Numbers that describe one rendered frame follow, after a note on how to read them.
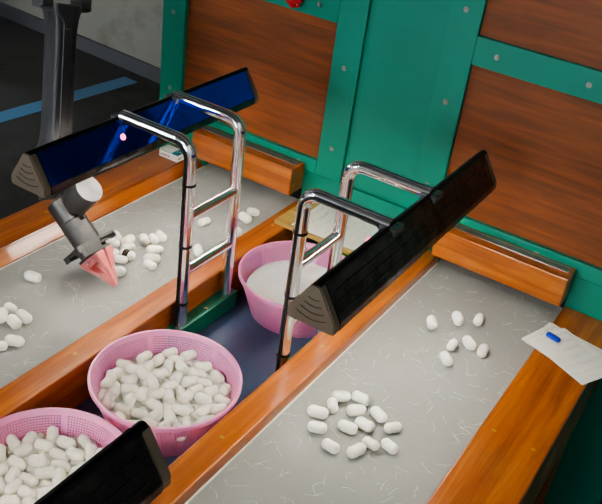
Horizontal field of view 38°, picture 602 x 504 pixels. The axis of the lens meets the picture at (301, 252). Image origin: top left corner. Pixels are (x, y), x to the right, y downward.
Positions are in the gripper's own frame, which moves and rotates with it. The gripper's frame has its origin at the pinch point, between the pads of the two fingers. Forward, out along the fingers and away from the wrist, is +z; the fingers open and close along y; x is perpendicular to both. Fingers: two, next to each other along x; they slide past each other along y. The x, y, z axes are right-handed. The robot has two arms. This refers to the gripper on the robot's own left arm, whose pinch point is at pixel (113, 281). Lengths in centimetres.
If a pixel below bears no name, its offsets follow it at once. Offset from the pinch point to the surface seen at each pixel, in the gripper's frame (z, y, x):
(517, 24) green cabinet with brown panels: 2, 59, -74
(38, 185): -17.5, -20.6, -24.5
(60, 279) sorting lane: -6.6, -4.6, 8.0
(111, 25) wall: -143, 241, 188
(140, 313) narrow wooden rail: 8.6, -4.9, -7.8
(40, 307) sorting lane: -3.2, -13.9, 5.3
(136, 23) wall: -133, 240, 171
